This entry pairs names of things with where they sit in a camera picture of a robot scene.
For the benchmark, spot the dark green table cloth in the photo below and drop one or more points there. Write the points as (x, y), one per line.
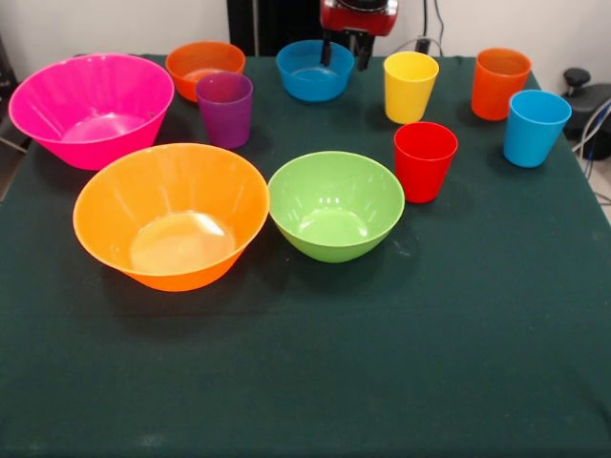
(334, 358)

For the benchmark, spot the green bowl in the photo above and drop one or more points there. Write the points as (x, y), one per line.
(334, 200)

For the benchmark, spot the small dark orange bowl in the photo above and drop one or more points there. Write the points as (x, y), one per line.
(185, 81)

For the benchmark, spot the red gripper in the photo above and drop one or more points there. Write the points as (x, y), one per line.
(358, 21)

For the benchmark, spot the purple cup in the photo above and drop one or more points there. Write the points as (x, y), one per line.
(224, 119)

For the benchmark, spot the red cup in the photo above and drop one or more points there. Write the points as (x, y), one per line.
(420, 176)

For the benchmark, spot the yellow cup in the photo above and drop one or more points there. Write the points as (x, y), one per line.
(408, 100)

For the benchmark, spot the large orange bowl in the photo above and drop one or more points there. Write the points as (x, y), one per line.
(143, 191)

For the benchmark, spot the black round base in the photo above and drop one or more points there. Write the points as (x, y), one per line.
(599, 95)

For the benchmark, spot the black equipment box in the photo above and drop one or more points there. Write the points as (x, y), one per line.
(5, 71)

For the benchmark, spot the grey metal leg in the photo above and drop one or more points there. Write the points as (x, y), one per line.
(12, 143)

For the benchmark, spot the black round knob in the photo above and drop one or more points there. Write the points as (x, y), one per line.
(576, 76)

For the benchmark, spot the large pink bowl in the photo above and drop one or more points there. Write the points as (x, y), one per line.
(57, 95)

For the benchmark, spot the orange cup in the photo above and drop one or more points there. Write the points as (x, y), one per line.
(491, 95)

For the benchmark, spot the blue cup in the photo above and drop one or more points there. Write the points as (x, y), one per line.
(530, 138)

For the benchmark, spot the blue bowl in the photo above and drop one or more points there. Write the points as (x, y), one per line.
(305, 88)

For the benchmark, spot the black power plug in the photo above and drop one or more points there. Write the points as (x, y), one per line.
(423, 45)

